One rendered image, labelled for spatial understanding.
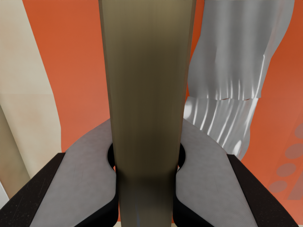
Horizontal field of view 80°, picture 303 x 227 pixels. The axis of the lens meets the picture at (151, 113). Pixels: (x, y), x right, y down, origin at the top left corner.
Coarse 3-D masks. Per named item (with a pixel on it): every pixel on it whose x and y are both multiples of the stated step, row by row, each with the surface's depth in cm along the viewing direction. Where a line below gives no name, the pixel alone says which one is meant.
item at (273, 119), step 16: (64, 96) 18; (80, 96) 18; (96, 96) 18; (64, 112) 18; (80, 112) 18; (96, 112) 18; (256, 112) 19; (272, 112) 19; (288, 112) 19; (64, 128) 19; (80, 128) 19; (256, 128) 20; (272, 128) 20; (288, 128) 20; (64, 144) 20; (256, 144) 20; (272, 144) 20; (256, 160) 22; (272, 160) 22; (256, 176) 23; (288, 208) 26
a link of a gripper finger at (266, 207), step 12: (228, 156) 9; (240, 168) 8; (240, 180) 8; (252, 180) 8; (252, 192) 7; (264, 192) 7; (252, 204) 7; (264, 204) 7; (276, 204) 7; (264, 216) 6; (276, 216) 6; (288, 216) 6
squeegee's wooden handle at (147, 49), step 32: (128, 0) 5; (160, 0) 5; (192, 0) 5; (128, 32) 5; (160, 32) 5; (192, 32) 6; (128, 64) 6; (160, 64) 6; (128, 96) 6; (160, 96) 6; (128, 128) 7; (160, 128) 7; (128, 160) 8; (160, 160) 8; (128, 192) 9; (160, 192) 9; (128, 224) 10; (160, 224) 10
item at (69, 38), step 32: (32, 0) 14; (64, 0) 14; (96, 0) 14; (64, 32) 15; (96, 32) 15; (288, 32) 15; (64, 64) 16; (96, 64) 16; (288, 64) 16; (288, 96) 18
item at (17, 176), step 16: (0, 112) 18; (0, 128) 18; (0, 144) 18; (16, 144) 20; (0, 160) 18; (16, 160) 20; (0, 176) 18; (16, 176) 20; (0, 192) 19; (16, 192) 20; (0, 208) 20
